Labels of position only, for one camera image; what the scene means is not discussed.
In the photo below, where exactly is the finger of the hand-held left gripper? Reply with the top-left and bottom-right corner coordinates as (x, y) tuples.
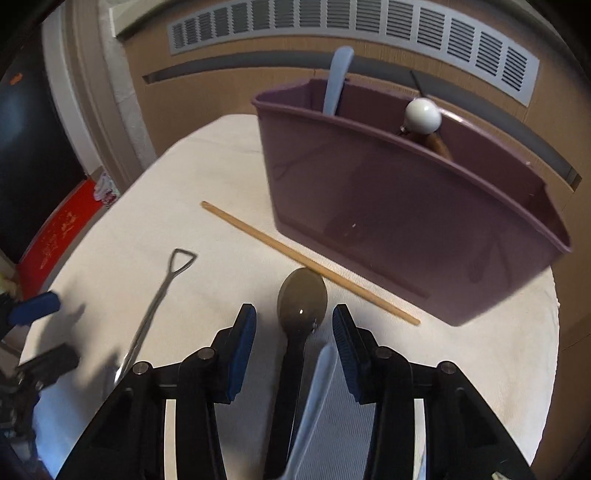
(16, 344), (80, 386)
(8, 291), (62, 326)

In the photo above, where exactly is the long grey vent grille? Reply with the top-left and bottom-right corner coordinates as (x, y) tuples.
(167, 0), (541, 108)

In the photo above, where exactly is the purple plastic utensil container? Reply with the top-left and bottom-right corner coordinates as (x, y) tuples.
(252, 78), (572, 328)

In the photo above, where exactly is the wooden spoon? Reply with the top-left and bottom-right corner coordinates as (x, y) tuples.
(422, 131), (455, 162)

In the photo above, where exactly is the wooden chopstick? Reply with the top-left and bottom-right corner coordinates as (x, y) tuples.
(201, 200), (422, 326)

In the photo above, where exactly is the pale plastic spoon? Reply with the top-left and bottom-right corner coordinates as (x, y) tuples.
(322, 46), (355, 117)
(284, 343), (339, 480)

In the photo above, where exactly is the pile of cloths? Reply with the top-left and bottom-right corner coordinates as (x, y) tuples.
(92, 173), (118, 206)

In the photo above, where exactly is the dark panel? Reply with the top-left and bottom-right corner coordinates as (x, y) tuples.
(0, 78), (90, 266)

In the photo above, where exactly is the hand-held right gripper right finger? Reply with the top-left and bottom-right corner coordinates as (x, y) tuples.
(331, 304), (536, 480)

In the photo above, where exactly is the red floor mat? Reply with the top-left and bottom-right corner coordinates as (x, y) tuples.
(18, 179), (109, 301)

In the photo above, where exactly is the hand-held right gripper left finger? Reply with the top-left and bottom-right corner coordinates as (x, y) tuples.
(55, 302), (258, 480)

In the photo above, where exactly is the white ball end spoon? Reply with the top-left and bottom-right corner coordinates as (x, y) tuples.
(399, 98), (443, 136)

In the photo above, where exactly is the white towel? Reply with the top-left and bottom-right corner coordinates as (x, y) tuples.
(21, 113), (561, 480)

